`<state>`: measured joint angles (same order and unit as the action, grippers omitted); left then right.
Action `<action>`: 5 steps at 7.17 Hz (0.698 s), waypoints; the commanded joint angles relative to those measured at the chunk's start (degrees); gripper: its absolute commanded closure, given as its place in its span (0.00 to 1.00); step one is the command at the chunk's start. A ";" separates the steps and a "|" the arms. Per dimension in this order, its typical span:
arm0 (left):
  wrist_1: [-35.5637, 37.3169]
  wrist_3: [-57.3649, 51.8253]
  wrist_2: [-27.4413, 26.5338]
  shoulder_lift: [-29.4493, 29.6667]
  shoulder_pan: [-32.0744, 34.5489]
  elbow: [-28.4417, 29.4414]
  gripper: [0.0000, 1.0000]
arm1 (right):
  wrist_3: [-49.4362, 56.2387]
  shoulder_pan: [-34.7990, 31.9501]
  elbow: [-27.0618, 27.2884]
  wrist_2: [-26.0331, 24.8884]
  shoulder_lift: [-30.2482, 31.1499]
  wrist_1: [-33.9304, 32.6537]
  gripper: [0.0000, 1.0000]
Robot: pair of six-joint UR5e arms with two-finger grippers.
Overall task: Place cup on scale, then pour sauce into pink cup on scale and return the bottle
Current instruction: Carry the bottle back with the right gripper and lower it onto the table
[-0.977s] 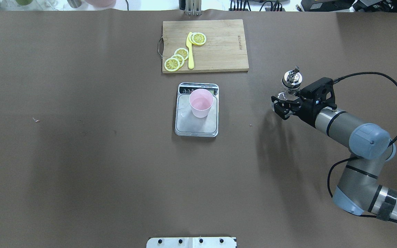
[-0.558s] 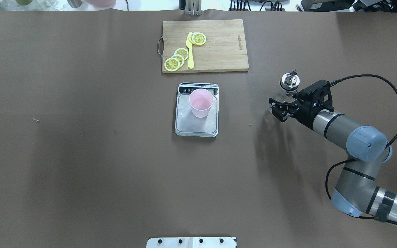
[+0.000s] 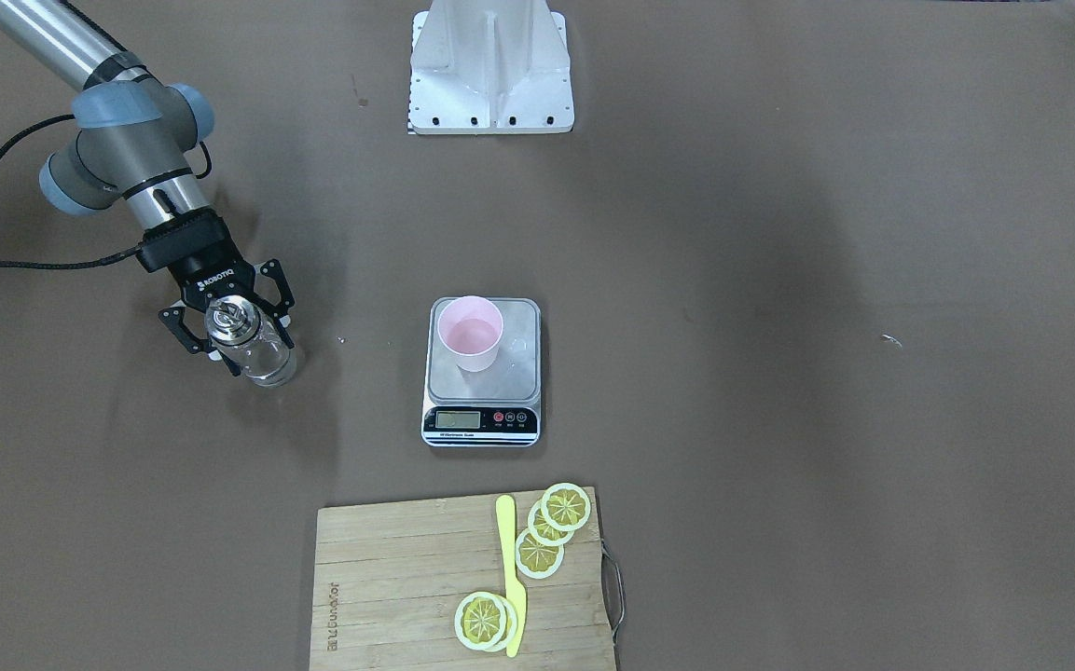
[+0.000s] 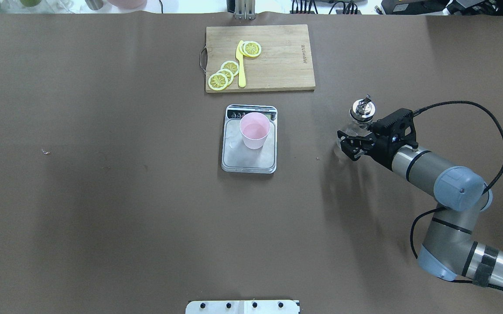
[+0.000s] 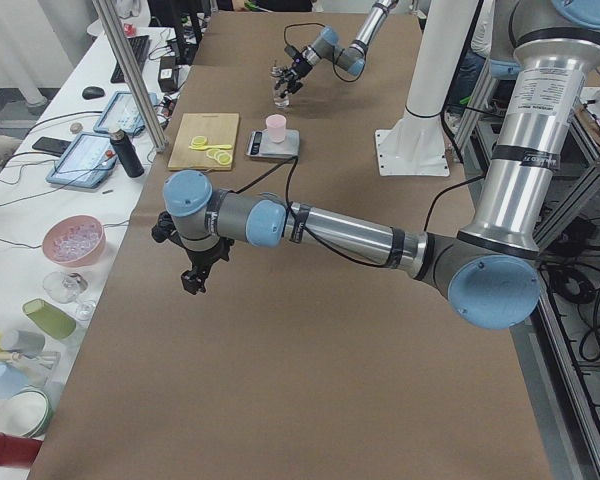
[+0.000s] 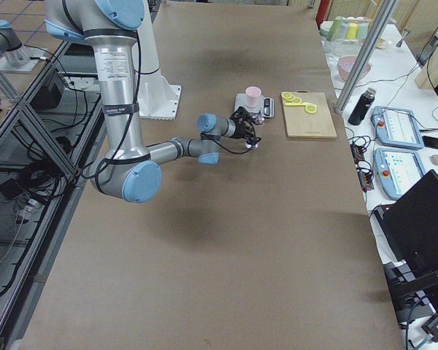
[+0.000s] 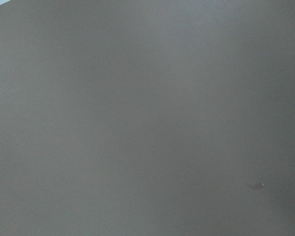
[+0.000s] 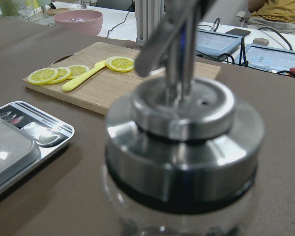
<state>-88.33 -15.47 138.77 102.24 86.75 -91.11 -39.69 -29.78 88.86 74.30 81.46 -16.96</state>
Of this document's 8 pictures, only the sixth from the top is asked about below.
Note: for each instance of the green plastic cup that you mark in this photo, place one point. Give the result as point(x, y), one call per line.
point(335, 29)

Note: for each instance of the digital kitchen scale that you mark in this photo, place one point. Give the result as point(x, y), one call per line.
point(265, 105)

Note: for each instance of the teach pendant far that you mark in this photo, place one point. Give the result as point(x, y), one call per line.
point(395, 127)

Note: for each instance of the bamboo cutting board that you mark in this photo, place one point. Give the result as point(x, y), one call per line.
point(301, 125)

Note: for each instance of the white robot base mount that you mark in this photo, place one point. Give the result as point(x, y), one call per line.
point(157, 99)

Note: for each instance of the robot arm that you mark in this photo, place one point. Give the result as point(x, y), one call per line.
point(120, 34)
point(14, 56)

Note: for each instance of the aluminium frame post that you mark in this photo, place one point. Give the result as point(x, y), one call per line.
point(378, 25)

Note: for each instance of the pink plastic cup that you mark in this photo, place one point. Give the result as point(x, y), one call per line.
point(252, 96)

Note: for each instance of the teach pendant near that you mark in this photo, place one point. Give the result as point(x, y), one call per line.
point(398, 170)

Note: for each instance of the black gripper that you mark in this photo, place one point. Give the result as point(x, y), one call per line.
point(241, 132)

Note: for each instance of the yellow plastic cup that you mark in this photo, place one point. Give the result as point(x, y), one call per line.
point(352, 29)

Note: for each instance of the black monitor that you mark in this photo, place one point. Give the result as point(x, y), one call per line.
point(411, 225)

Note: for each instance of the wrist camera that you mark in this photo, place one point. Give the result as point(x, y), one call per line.
point(241, 115)

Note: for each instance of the black water bottle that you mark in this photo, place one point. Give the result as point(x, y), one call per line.
point(362, 106)

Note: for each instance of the pink bowl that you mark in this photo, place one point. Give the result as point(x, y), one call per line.
point(345, 65)

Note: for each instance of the teach pendant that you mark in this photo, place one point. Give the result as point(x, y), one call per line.
point(395, 127)
point(398, 170)

